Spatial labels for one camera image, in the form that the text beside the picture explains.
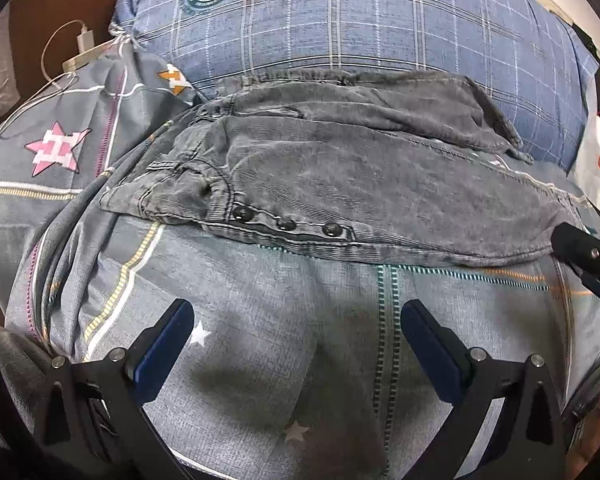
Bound person's right hand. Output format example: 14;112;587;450
565;395;600;479

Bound blue plaid pillow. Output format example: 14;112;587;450
110;0;598;170

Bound white charger with cable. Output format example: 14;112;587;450
0;18;111;136

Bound grey star-patterned bed sheet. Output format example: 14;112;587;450
0;41;600;479

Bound grey denim pants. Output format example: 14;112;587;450
100;70;580;266

